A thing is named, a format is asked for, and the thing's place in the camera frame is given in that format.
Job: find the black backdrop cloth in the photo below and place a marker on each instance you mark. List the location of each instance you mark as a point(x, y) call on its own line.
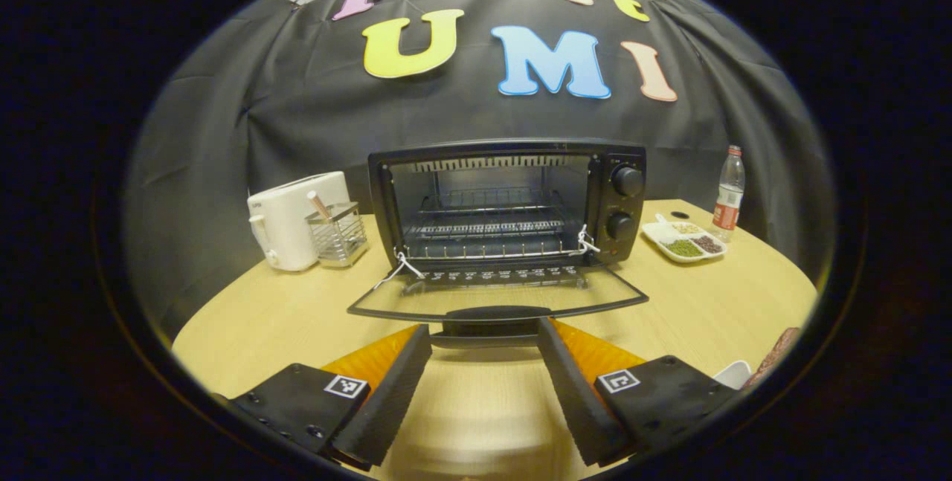
point(260, 94)

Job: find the black electric oven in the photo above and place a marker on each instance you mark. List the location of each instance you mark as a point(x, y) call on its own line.
point(621, 206)

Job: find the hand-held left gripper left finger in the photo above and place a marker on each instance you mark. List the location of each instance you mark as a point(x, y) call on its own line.
point(387, 399)

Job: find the dark red beans pile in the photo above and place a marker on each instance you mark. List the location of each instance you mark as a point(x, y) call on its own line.
point(707, 244)

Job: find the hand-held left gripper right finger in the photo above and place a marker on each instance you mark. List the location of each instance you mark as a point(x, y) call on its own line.
point(580, 392)

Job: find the green mung beans pile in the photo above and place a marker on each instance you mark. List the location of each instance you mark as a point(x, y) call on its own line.
point(683, 248)

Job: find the white divided dish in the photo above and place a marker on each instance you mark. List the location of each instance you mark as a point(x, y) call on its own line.
point(658, 232)

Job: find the red-brown steak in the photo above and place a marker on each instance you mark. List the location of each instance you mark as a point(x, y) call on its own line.
point(777, 353)

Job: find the clear bottle with red label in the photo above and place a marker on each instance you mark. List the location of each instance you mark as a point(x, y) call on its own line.
point(729, 198)

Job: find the white ribbed tray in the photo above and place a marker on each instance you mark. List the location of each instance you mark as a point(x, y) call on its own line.
point(732, 375)

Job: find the yellow soybeans pile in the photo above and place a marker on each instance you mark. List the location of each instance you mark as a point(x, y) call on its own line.
point(688, 228)

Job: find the white toaster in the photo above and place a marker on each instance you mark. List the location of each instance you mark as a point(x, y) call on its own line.
point(286, 221)

